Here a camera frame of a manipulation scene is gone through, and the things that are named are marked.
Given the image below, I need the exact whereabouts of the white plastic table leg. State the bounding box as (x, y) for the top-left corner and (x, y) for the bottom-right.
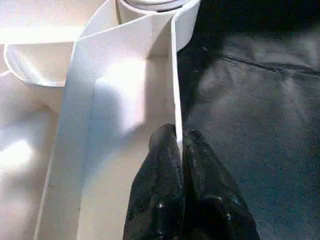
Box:
(124, 0), (186, 13)

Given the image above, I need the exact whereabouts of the white plastic table top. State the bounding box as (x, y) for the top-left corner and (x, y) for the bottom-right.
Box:
(0, 0), (202, 240)

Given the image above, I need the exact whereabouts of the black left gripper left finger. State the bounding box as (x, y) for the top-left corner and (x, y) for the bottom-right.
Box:
(123, 124), (186, 240)

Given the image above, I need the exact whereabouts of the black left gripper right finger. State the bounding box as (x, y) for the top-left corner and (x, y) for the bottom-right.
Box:
(181, 128), (262, 240)

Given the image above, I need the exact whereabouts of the black mat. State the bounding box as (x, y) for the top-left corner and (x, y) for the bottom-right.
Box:
(174, 0), (320, 240)

